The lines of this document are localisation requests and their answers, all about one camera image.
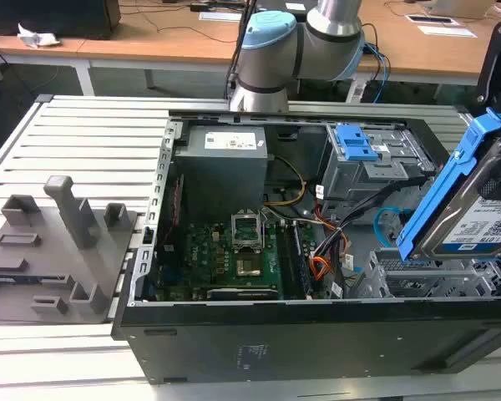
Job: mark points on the black box on desk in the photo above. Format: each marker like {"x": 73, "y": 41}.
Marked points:
{"x": 54, "y": 16}

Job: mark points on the black expansion slot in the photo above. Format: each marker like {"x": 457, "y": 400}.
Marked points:
{"x": 242, "y": 292}

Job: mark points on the black open PC case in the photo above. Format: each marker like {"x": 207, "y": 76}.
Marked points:
{"x": 275, "y": 346}

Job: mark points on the blue plastic cage latch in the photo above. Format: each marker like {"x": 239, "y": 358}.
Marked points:
{"x": 355, "y": 142}

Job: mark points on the grey power supply unit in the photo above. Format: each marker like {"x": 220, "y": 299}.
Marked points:
{"x": 221, "y": 175}

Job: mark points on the grey parts rack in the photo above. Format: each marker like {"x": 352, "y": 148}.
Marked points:
{"x": 58, "y": 267}

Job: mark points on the black RAM slot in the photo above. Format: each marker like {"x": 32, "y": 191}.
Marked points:
{"x": 284, "y": 259}
{"x": 301, "y": 263}

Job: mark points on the CPU socket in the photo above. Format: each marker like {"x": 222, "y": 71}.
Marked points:
{"x": 249, "y": 267}

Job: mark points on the hard disk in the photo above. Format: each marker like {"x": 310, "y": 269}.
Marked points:
{"x": 455, "y": 221}

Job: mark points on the white paper sheet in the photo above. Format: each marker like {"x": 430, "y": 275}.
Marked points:
{"x": 219, "y": 16}
{"x": 446, "y": 31}

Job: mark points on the green motherboard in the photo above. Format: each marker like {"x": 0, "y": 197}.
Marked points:
{"x": 200, "y": 250}

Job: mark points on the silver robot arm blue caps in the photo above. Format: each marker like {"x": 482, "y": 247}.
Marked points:
{"x": 271, "y": 62}

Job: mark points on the grey metal drive cage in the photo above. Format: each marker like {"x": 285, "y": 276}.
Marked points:
{"x": 359, "y": 184}

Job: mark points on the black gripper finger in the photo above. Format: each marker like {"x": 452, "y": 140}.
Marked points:
{"x": 499, "y": 184}

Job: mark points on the metal disk bay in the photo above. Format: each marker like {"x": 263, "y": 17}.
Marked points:
{"x": 421, "y": 280}

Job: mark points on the wooden desk white legs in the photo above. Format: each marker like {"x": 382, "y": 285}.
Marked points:
{"x": 171, "y": 46}

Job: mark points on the crumpled white paper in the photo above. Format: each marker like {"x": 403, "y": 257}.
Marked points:
{"x": 37, "y": 38}

